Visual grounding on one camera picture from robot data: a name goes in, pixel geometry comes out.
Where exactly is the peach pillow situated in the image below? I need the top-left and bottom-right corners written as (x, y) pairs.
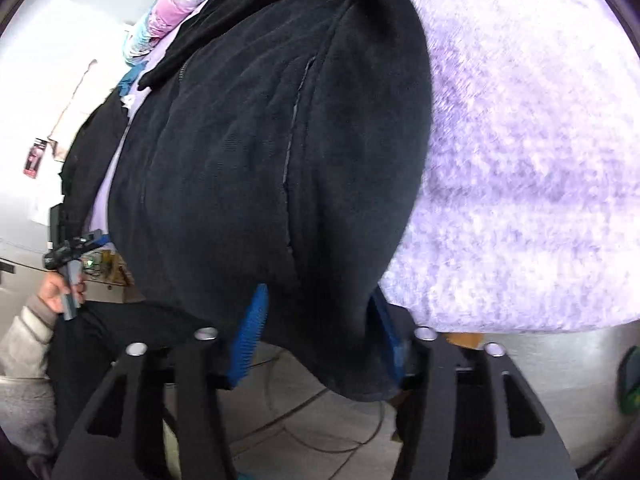
top-left (47, 59), bottom-right (98, 158)

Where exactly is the thin floor cable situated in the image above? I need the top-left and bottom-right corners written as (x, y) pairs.
top-left (235, 350), bottom-right (396, 461)

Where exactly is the black fleece jacket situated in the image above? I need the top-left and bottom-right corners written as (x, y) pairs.
top-left (107, 0), bottom-right (433, 403)

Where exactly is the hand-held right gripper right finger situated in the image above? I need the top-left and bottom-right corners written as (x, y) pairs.
top-left (370, 292), bottom-right (578, 480)

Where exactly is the person's left forearm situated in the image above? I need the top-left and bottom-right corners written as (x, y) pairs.
top-left (0, 295), bottom-right (58, 461)

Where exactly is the rolled floral quilt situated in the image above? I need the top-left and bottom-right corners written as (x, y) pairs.
top-left (124, 0), bottom-right (248, 66)

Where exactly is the pink product box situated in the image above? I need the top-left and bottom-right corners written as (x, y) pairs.
top-left (22, 137), bottom-right (48, 179)

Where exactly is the black folded garment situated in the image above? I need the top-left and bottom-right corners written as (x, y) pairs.
top-left (59, 87), bottom-right (133, 241)

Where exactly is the green object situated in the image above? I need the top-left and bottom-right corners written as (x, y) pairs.
top-left (617, 345), bottom-right (640, 416)

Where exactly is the person's left hand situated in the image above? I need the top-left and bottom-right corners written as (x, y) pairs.
top-left (38, 272), bottom-right (87, 314)

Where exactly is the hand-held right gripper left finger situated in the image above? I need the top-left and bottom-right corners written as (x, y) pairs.
top-left (52, 282), bottom-right (271, 480)

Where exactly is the purple bed blanket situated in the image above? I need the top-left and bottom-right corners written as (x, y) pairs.
top-left (87, 0), bottom-right (640, 336)

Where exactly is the blue orange-print pillow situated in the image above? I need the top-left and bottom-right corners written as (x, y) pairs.
top-left (117, 60), bottom-right (151, 96)

